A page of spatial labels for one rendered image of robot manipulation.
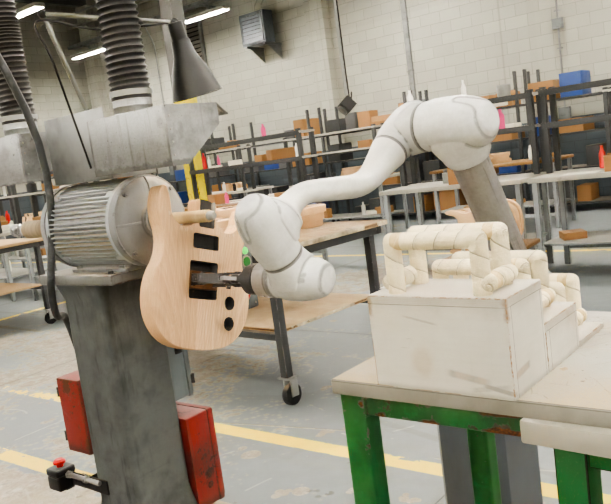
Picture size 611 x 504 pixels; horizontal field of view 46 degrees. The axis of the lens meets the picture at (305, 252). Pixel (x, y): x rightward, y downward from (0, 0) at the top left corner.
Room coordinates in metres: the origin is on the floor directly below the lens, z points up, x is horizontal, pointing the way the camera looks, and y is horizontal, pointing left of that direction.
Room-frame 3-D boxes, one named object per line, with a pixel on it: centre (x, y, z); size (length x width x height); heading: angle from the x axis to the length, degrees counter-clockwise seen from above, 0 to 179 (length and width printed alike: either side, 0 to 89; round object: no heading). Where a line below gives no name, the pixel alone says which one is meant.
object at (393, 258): (1.29, -0.16, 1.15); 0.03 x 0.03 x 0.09
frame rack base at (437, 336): (1.27, -0.25, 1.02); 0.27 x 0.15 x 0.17; 51
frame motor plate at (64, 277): (2.15, 0.59, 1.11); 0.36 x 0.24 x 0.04; 51
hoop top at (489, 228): (1.29, -0.27, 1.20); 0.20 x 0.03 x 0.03; 50
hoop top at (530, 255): (1.42, -0.38, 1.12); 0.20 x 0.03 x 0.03; 50
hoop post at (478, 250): (1.18, -0.28, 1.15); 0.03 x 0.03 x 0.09
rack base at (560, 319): (1.39, -0.35, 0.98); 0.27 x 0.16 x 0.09; 51
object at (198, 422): (2.27, 0.49, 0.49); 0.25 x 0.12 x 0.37; 51
